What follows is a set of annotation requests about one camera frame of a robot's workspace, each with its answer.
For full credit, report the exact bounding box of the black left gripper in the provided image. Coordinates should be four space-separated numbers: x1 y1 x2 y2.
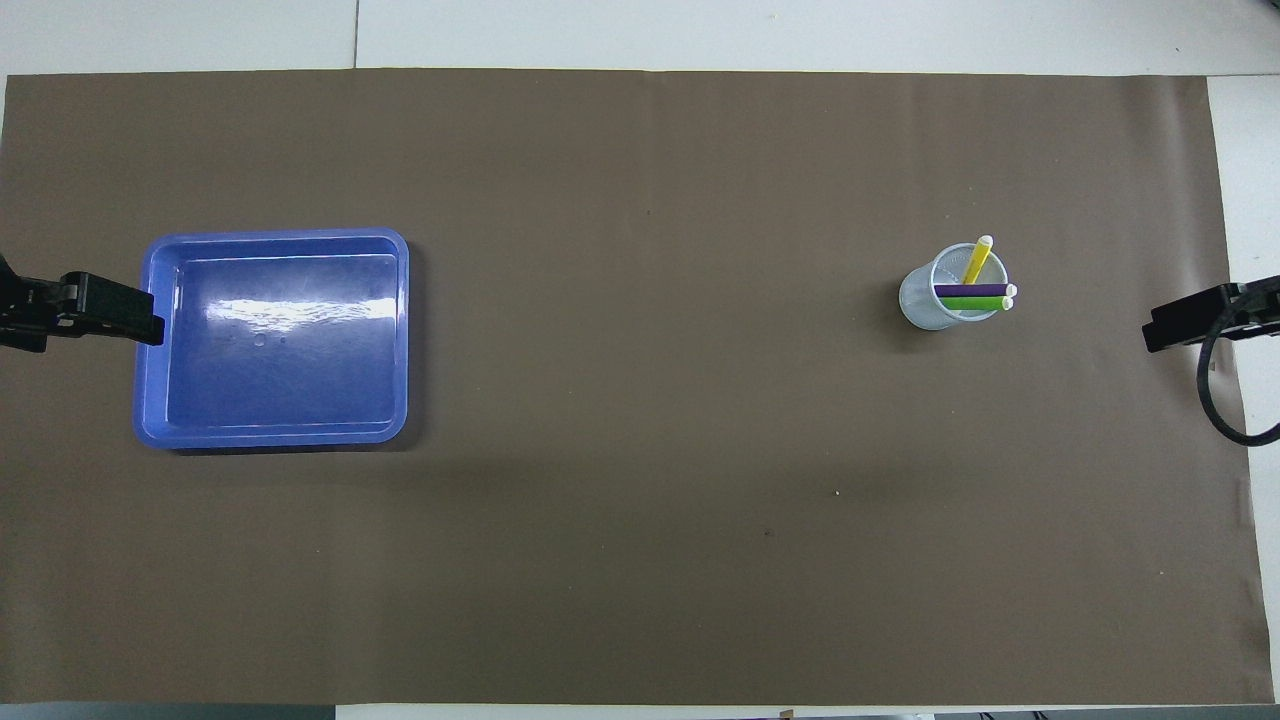
0 255 166 353

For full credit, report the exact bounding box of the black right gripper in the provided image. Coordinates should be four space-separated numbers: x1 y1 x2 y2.
1143 276 1280 353

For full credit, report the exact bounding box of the blue plastic tray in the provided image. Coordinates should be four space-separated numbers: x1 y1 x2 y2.
133 228 411 451

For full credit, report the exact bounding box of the pale blue mesh pen cup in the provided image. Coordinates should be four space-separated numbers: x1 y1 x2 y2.
899 243 1011 331

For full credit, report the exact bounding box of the brown table mat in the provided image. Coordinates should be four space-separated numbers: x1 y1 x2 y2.
0 68 1271 706

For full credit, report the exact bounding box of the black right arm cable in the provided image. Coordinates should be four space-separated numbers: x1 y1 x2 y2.
1197 290 1280 447

